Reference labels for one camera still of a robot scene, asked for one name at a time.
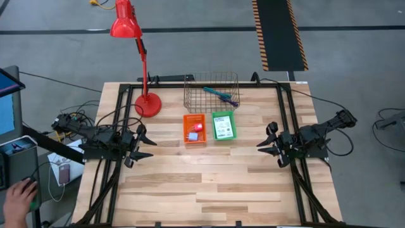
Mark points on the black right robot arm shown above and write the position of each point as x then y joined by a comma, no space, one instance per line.
316,131

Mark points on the white paper sheet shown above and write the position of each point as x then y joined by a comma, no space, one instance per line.
53,160

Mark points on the orange plastic bin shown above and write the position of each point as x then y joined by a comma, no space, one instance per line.
186,122

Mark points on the red desk lamp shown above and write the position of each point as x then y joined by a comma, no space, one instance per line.
126,22

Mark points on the black aluminium table frame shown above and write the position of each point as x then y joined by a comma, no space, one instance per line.
171,85

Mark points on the white printed card package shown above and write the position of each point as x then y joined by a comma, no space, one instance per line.
224,126

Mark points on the computer monitor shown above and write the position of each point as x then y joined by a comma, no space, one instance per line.
6,117

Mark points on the grey computer case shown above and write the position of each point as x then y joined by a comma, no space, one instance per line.
19,158

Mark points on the green plastic bin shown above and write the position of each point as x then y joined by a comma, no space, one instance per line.
224,113

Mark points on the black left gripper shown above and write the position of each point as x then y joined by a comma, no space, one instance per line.
133,142

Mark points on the brown smartphone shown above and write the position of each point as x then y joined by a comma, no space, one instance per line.
64,173

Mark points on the light blue wall charger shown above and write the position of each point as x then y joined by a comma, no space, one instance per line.
193,136

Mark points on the black flat bar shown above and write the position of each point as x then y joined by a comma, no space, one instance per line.
171,78

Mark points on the person's hand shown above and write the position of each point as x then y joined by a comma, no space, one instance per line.
17,202

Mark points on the pink wall charger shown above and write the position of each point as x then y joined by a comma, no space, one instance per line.
198,127

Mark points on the black computer mouse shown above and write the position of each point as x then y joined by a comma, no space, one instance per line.
28,179

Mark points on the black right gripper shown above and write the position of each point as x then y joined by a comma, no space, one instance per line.
284,142

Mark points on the black mat yellow striped edges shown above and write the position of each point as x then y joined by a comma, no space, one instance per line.
278,31

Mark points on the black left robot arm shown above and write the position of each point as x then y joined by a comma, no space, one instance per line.
95,134

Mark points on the black diagonal strut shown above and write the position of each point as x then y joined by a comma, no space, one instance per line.
53,144

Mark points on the black clamp bracket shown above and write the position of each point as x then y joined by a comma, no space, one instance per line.
255,77

